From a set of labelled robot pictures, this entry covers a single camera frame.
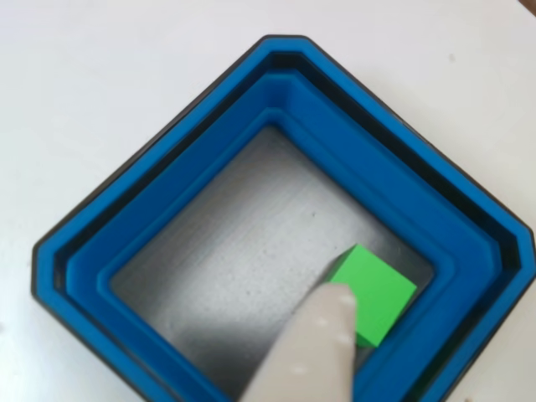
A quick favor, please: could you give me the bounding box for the green cube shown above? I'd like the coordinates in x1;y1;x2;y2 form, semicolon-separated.
322;244;419;348

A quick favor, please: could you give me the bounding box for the blue square box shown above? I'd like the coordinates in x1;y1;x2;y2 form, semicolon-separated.
29;33;536;402

